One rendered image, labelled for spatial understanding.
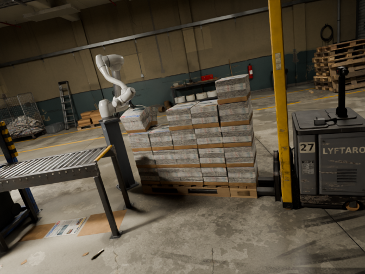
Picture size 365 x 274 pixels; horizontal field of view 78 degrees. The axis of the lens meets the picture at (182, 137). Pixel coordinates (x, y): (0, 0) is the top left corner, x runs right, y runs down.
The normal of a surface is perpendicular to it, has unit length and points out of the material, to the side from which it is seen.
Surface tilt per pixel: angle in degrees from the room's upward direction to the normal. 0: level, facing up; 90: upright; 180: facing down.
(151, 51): 90
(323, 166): 90
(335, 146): 90
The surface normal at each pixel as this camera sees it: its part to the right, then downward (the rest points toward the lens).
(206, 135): -0.36, 0.33
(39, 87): -0.03, 0.29
